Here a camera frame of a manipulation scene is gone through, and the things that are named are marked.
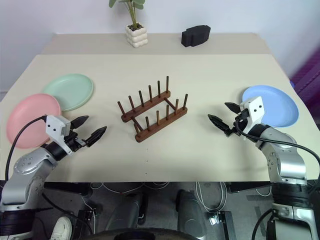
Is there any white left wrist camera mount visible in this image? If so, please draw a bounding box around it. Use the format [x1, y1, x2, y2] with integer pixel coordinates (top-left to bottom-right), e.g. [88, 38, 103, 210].
[45, 114, 75, 156]

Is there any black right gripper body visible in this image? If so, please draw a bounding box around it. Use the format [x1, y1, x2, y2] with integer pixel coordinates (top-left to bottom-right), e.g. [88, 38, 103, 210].
[223, 108, 251, 138]

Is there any dark ribbed object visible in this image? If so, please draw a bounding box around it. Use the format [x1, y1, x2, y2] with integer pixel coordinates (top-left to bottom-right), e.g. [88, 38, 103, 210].
[289, 47, 320, 103]

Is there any white sneaker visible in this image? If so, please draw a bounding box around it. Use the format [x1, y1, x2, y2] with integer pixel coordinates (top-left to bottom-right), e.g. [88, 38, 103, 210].
[50, 216, 73, 240]

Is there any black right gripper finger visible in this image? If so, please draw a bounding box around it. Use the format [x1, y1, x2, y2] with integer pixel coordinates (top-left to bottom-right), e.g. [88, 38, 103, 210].
[224, 101, 242, 115]
[207, 113, 230, 134]

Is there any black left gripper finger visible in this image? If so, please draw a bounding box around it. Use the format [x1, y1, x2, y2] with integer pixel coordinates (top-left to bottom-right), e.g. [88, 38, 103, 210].
[70, 115, 90, 131]
[85, 125, 108, 148]

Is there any white cable bunch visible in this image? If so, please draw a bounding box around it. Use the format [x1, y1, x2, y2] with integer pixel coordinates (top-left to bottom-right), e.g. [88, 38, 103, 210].
[195, 181, 229, 214]
[89, 181, 171, 196]

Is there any black bracket block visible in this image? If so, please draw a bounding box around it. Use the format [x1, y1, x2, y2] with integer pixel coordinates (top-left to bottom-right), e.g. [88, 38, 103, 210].
[76, 208, 99, 227]

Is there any blue plate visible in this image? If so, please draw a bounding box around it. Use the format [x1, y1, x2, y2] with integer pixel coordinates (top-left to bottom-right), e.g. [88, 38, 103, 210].
[241, 85, 300, 129]

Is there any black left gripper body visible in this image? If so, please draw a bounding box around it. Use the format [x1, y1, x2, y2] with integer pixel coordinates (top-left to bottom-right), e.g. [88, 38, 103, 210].
[63, 131, 89, 153]

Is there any brown wooden dish rack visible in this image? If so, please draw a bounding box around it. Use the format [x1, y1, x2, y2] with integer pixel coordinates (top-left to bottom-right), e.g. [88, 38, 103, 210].
[117, 75, 189, 143]

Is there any cream table cover sheet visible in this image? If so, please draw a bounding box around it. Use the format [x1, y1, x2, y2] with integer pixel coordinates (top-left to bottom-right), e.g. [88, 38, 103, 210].
[0, 53, 320, 183]

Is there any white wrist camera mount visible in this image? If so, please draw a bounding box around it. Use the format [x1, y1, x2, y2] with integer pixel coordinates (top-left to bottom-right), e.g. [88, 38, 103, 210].
[239, 96, 265, 142]
[45, 114, 75, 156]

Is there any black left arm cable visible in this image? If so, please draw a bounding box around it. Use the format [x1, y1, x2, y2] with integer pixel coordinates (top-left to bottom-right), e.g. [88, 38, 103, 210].
[4, 115, 48, 181]

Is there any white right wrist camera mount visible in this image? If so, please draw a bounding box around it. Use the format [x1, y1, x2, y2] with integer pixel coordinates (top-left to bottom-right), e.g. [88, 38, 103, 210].
[239, 96, 265, 142]

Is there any green plate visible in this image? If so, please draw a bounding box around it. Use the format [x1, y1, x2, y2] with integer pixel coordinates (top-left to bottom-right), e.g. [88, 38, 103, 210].
[41, 73, 95, 112]

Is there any green leafy plant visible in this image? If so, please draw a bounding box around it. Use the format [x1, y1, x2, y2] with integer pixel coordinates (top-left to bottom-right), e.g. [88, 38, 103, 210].
[108, 0, 146, 30]

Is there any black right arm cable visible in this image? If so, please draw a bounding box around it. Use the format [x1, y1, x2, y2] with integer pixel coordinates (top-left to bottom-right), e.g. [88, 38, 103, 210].
[234, 119, 320, 163]

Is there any black foam block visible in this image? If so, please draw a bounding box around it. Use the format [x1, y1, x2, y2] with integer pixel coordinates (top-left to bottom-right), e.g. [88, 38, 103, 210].
[181, 24, 212, 48]

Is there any white bubble plant pot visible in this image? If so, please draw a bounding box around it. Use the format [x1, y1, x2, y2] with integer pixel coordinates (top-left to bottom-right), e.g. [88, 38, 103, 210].
[124, 22, 149, 49]

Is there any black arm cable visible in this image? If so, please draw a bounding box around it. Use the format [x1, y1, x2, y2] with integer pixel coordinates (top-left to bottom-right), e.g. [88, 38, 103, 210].
[4, 115, 48, 181]
[234, 119, 320, 163]

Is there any black table frame bar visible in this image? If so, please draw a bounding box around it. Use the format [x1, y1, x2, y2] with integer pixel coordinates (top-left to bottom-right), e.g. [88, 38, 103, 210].
[225, 181, 272, 194]

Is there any red plate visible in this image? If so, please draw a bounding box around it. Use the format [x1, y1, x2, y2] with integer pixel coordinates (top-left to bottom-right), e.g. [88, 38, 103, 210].
[6, 93, 62, 150]

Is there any dark grey rounded shape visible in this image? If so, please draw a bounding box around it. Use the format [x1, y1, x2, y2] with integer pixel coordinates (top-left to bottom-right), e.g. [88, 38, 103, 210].
[108, 191, 149, 230]
[175, 189, 209, 238]

